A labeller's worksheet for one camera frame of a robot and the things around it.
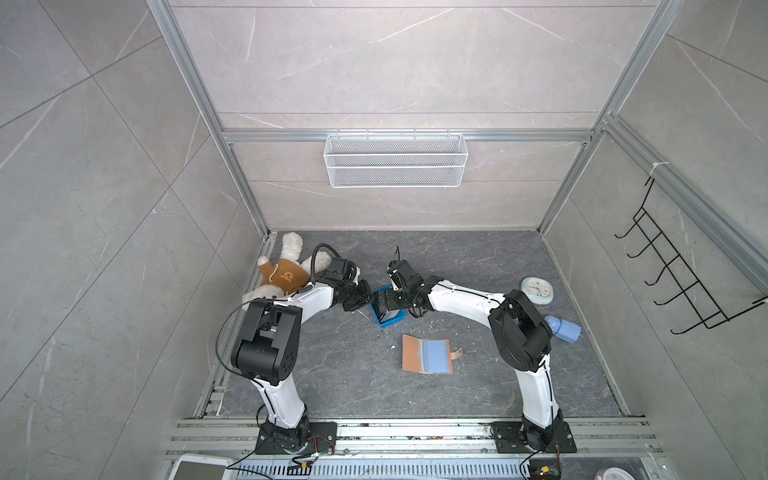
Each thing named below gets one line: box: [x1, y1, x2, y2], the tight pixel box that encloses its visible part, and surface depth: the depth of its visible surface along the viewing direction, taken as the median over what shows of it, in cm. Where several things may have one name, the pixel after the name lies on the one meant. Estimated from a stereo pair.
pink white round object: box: [594, 466, 636, 480], surface depth 68 cm
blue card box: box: [370, 285, 407, 329], surface depth 94 cm
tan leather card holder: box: [402, 334, 463, 375], surface depth 88 cm
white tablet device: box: [168, 454, 235, 480], surface depth 67 cm
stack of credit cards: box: [371, 303, 401, 324], surface depth 95 cm
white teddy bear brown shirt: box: [242, 232, 332, 305], surface depth 99 cm
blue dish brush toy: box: [544, 315, 583, 344], surface depth 90 cm
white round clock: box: [520, 276, 555, 305], surface depth 100 cm
